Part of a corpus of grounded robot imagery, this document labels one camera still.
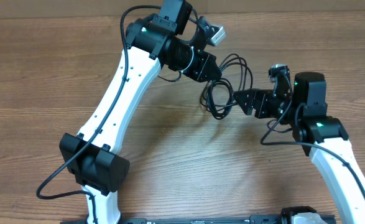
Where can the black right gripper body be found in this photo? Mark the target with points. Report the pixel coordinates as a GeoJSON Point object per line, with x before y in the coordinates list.
{"type": "Point", "coordinates": [268, 105]}

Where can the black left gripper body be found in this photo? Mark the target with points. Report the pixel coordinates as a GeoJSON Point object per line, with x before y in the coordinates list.
{"type": "Point", "coordinates": [196, 64]}

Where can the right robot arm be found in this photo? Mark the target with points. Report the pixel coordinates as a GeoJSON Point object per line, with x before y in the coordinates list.
{"type": "Point", "coordinates": [302, 105]}

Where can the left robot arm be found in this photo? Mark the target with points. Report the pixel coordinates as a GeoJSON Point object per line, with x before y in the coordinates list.
{"type": "Point", "coordinates": [149, 44]}

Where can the brown cardboard back panel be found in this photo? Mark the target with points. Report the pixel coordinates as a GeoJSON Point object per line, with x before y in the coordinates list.
{"type": "Point", "coordinates": [13, 9]}

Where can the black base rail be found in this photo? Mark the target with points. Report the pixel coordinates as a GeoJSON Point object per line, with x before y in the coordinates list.
{"type": "Point", "coordinates": [285, 217]}

